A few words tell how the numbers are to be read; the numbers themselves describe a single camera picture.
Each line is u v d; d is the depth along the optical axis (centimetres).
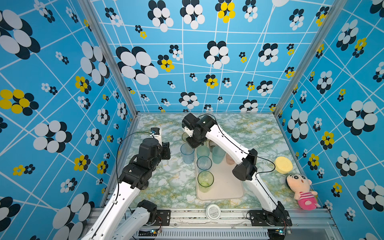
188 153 83
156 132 61
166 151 63
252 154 56
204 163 83
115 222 40
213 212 70
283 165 89
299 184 77
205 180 83
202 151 89
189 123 67
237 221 74
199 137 71
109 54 85
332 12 70
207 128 59
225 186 87
